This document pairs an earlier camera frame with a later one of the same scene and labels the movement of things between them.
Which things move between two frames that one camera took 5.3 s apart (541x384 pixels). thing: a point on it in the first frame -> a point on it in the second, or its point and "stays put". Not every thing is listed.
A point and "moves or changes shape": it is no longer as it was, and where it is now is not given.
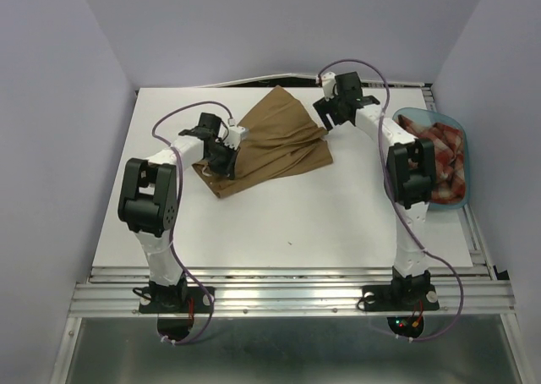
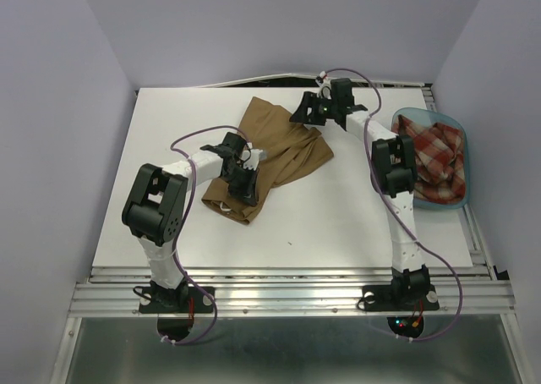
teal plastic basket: x=423 y=117 stays put
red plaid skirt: x=450 y=157 stays put
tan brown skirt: x=279 y=139 moves or changes shape
